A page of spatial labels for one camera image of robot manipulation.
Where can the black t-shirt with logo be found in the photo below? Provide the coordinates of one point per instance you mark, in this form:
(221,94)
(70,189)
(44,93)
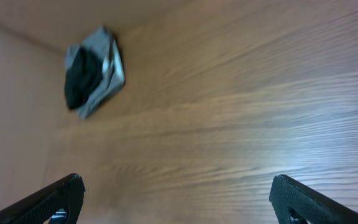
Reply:
(82,78)

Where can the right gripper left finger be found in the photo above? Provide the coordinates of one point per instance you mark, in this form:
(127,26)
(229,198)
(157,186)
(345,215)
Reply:
(59,202)

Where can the folded grey trousers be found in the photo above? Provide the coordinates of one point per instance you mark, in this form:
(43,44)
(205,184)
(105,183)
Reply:
(103,43)

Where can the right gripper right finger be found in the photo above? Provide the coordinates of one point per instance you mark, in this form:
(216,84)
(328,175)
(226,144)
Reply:
(294,202)

